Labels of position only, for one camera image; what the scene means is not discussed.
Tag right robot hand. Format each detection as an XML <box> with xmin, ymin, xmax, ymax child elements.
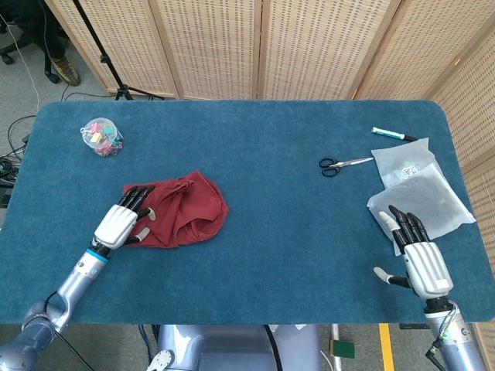
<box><xmin>373</xmin><ymin>204</ymin><xmax>454</xmax><ymax>299</ymax></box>

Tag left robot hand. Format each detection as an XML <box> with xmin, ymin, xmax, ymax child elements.
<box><xmin>90</xmin><ymin>185</ymin><xmax>157</xmax><ymax>250</ymax></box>

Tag red t-shirt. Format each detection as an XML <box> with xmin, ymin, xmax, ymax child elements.
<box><xmin>122</xmin><ymin>169</ymin><xmax>230</xmax><ymax>250</ymax></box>

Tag white plastic bag dark contents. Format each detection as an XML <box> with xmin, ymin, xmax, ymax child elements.
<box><xmin>366</xmin><ymin>162</ymin><xmax>476</xmax><ymax>257</ymax></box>

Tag clear jar of binder clips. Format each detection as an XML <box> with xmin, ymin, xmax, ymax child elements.
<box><xmin>80</xmin><ymin>118</ymin><xmax>125</xmax><ymax>158</ymax></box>

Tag green circuit board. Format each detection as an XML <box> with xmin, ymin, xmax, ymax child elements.
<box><xmin>333</xmin><ymin>339</ymin><xmax>356</xmax><ymax>359</ymax></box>

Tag white plastic bag with label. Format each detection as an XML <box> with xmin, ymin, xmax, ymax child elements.
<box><xmin>370</xmin><ymin>137</ymin><xmax>444</xmax><ymax>190</ymax></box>

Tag green and white marker pen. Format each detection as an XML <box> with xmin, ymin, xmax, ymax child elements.
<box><xmin>371</xmin><ymin>126</ymin><xmax>419</xmax><ymax>142</ymax></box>

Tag brown shoe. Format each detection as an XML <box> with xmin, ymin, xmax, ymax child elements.
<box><xmin>52</xmin><ymin>56</ymin><xmax>82</xmax><ymax>87</ymax></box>

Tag black tripod stand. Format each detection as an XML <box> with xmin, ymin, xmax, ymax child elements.
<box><xmin>71</xmin><ymin>0</ymin><xmax>166</xmax><ymax>101</ymax></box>

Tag grey-blue robot torso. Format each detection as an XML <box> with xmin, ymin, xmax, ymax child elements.
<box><xmin>148</xmin><ymin>323</ymin><xmax>322</xmax><ymax>371</ymax></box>

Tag blue carpet table mat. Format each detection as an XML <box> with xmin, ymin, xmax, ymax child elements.
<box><xmin>0</xmin><ymin>100</ymin><xmax>495</xmax><ymax>325</ymax></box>

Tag person in dark trousers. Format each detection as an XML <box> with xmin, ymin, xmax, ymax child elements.
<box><xmin>7</xmin><ymin>0</ymin><xmax>69</xmax><ymax>59</ymax></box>

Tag black office chair base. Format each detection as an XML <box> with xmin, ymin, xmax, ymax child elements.
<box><xmin>0</xmin><ymin>15</ymin><xmax>61</xmax><ymax>84</ymax></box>

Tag woven wooden folding screen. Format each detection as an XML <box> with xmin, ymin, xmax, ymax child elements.
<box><xmin>44</xmin><ymin>0</ymin><xmax>495</xmax><ymax>356</ymax></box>

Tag black floor cable bundle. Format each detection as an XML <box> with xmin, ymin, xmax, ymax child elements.
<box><xmin>0</xmin><ymin>114</ymin><xmax>38</xmax><ymax>186</ymax></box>

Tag black-handled scissors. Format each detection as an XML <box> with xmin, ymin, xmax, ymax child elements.
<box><xmin>319</xmin><ymin>156</ymin><xmax>375</xmax><ymax>178</ymax></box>

